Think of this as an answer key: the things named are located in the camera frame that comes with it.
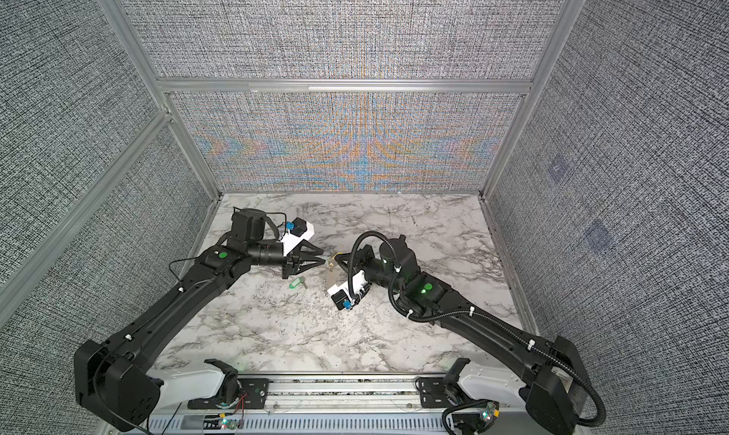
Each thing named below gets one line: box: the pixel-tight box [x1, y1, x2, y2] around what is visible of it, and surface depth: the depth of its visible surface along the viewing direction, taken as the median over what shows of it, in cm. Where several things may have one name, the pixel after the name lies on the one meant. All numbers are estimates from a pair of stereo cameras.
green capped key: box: [288, 277, 309, 290], surface depth 96 cm
